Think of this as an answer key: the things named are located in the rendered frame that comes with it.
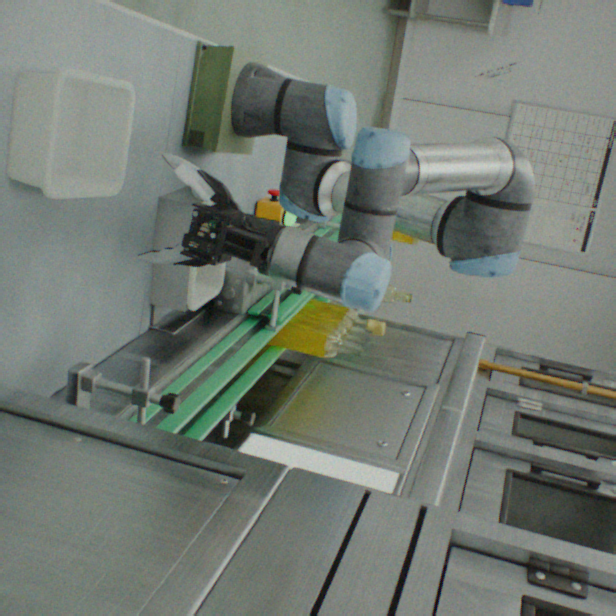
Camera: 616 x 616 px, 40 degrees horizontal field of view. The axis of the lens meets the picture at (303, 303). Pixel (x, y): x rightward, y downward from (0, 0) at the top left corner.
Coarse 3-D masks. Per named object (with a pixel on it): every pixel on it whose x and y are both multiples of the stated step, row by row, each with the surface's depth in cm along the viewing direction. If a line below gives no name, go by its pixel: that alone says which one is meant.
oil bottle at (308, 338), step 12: (288, 324) 195; (300, 324) 196; (312, 324) 198; (276, 336) 196; (288, 336) 195; (300, 336) 194; (312, 336) 193; (324, 336) 192; (336, 336) 193; (288, 348) 196; (300, 348) 195; (312, 348) 194; (324, 348) 193; (336, 348) 193
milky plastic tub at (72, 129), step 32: (32, 96) 112; (64, 96) 125; (96, 96) 131; (128, 96) 130; (32, 128) 113; (64, 128) 127; (96, 128) 132; (128, 128) 131; (32, 160) 114; (64, 160) 129; (96, 160) 133; (64, 192) 117; (96, 192) 126
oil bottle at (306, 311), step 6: (300, 312) 205; (306, 312) 206; (312, 312) 206; (318, 312) 207; (324, 312) 208; (330, 312) 208; (318, 318) 204; (324, 318) 204; (330, 318) 204; (336, 318) 205; (342, 318) 205; (348, 318) 206; (342, 324) 203; (348, 324) 204; (348, 330) 204
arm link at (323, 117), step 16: (288, 96) 168; (304, 96) 167; (320, 96) 167; (336, 96) 166; (352, 96) 170; (288, 112) 168; (304, 112) 167; (320, 112) 166; (336, 112) 165; (352, 112) 171; (288, 128) 170; (304, 128) 168; (320, 128) 167; (336, 128) 166; (352, 128) 173; (288, 144) 172; (304, 144) 169; (320, 144) 168; (336, 144) 169
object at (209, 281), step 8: (208, 264) 183; (224, 264) 183; (192, 272) 167; (200, 272) 184; (208, 272) 184; (216, 272) 183; (224, 272) 184; (192, 280) 167; (200, 280) 184; (208, 280) 184; (216, 280) 184; (192, 288) 168; (200, 288) 181; (208, 288) 182; (216, 288) 183; (192, 296) 169; (200, 296) 177; (208, 296) 178; (192, 304) 169; (200, 304) 174
